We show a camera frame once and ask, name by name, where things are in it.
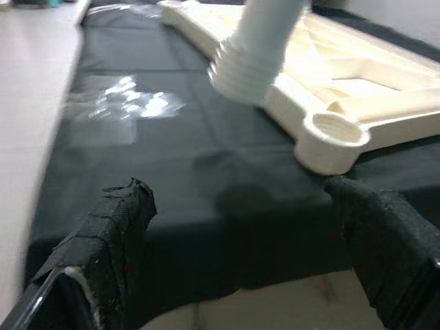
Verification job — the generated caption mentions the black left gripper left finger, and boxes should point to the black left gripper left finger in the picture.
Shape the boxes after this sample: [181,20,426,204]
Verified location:
[0,177,158,330]

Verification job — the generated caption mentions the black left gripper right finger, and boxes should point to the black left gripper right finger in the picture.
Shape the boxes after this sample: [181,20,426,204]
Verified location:
[323,175,440,330]

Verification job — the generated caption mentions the white plastic table top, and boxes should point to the white plastic table top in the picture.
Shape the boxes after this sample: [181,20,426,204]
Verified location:
[159,0,440,175]

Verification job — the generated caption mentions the white plastic table leg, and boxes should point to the white plastic table leg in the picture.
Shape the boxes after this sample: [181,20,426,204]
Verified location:
[208,0,310,104]

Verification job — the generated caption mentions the black tablecloth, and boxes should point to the black tablecloth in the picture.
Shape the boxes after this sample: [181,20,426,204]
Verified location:
[22,0,440,310]

